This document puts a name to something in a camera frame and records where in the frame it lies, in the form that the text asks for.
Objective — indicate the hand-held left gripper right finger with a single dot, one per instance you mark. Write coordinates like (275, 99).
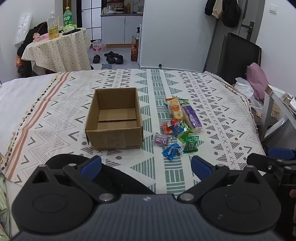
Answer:
(201, 165)

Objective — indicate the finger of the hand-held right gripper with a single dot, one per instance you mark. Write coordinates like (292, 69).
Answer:
(281, 153)
(261, 163)

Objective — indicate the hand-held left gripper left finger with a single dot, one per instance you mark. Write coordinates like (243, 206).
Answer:
(91, 165)

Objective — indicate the green candy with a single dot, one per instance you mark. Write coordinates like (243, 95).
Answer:
(185, 136)
(190, 146)

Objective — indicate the blue candy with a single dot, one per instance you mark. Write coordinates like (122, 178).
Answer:
(177, 127)
(172, 150)

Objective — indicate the brown cardboard box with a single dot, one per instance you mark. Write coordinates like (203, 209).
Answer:
(111, 139)

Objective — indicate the purple candy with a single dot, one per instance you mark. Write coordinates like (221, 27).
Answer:
(160, 140)

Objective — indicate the purple wafer packet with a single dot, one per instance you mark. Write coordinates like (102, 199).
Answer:
(192, 117)

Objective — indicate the orange-red candy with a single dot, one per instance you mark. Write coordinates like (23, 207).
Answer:
(167, 129)

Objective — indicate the orange cracker packet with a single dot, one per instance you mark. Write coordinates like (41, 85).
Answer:
(175, 109)

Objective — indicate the green biscuit packet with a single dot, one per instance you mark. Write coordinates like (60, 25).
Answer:
(183, 102)

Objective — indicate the person's right hand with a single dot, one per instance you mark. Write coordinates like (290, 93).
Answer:
(293, 193)

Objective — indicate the white side table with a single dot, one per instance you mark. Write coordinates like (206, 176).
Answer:
(270, 129)

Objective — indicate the white crumpled cloth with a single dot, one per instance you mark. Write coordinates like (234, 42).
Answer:
(245, 88)

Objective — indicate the pink cloth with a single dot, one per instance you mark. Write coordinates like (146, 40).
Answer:
(257, 78)

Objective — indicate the patterned printed blanket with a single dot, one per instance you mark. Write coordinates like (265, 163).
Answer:
(161, 92)

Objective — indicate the light green cloth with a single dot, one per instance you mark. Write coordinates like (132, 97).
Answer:
(3, 208)

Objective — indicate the white bed sheet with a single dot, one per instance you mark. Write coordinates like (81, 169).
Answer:
(18, 92)

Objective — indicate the black chair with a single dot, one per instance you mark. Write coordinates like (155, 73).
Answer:
(238, 58)

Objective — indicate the black shoe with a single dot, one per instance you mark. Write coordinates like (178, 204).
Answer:
(111, 54)
(111, 59)
(96, 59)
(119, 59)

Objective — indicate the round table with dotted tablecloth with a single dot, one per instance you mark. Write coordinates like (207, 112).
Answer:
(57, 51)

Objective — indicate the pink water bottle pack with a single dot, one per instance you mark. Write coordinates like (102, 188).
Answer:
(99, 45)

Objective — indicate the red tea bottle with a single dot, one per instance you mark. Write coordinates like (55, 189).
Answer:
(134, 51)

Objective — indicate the black phone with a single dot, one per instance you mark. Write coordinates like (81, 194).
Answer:
(72, 31)

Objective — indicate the pink box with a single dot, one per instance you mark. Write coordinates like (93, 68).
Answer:
(41, 37)

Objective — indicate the grey kitchen cabinet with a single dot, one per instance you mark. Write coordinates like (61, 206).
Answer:
(115, 29)

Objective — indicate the light green pack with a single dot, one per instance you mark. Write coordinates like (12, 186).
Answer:
(69, 27)

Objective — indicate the white spray bottle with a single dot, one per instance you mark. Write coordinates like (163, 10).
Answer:
(138, 33)

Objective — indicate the yellow oil bottle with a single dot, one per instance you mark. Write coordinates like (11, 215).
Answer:
(53, 27)

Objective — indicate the dark clothing pile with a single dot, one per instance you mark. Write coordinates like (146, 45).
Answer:
(32, 34)

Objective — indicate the black framed glass door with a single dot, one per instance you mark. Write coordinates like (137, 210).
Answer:
(92, 20)

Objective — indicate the large black hanging coat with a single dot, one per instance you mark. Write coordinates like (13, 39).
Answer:
(231, 14)

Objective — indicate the green soda bottle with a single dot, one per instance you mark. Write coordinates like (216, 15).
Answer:
(68, 17)

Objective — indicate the white bubble wrap sheet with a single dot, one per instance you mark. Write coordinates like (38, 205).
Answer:
(23, 27)

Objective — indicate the beige hanging garment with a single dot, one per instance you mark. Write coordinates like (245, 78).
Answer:
(217, 10)

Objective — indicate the black hanging jacket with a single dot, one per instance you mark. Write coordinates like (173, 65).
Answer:
(210, 7)

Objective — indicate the white wall switch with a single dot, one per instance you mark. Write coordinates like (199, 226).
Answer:
(273, 9)

